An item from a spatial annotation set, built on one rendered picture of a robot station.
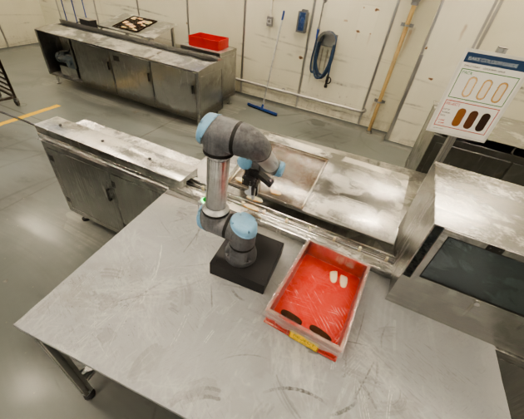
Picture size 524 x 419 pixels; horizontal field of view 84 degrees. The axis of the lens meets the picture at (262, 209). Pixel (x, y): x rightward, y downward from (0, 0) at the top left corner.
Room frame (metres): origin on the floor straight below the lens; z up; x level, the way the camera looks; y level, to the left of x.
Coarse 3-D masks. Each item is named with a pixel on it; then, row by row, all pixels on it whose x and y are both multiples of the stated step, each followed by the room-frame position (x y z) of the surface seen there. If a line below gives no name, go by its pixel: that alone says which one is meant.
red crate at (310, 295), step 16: (304, 256) 1.02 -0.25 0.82; (304, 272) 0.91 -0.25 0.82; (320, 272) 0.93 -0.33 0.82; (288, 288) 0.81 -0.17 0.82; (304, 288) 0.82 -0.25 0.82; (320, 288) 0.83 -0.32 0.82; (336, 288) 0.84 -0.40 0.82; (352, 288) 0.85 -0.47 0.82; (288, 304) 0.72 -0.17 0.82; (304, 304) 0.74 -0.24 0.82; (320, 304) 0.75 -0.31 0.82; (336, 304) 0.76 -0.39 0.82; (272, 320) 0.62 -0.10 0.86; (304, 320) 0.66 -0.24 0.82; (320, 320) 0.67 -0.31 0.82; (336, 320) 0.68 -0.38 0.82; (288, 336) 0.58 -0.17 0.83; (336, 336) 0.61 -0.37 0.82; (320, 352) 0.53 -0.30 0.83
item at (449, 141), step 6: (498, 48) 1.74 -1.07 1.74; (504, 48) 1.72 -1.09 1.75; (450, 138) 1.73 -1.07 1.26; (456, 138) 1.72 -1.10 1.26; (444, 144) 1.75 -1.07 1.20; (450, 144) 1.72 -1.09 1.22; (444, 150) 1.72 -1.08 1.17; (438, 156) 1.73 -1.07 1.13; (444, 156) 1.72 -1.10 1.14; (420, 186) 1.75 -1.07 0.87
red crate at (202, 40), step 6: (192, 36) 4.86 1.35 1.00; (198, 36) 5.15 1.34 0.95; (204, 36) 5.19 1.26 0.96; (210, 36) 5.16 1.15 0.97; (216, 36) 5.12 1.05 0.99; (192, 42) 4.86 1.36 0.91; (198, 42) 4.83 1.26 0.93; (204, 42) 4.80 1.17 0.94; (210, 42) 4.77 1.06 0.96; (216, 42) 4.74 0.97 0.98; (222, 42) 4.86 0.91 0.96; (228, 42) 5.05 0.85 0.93; (210, 48) 4.77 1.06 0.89; (216, 48) 4.74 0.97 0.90; (222, 48) 4.87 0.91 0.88
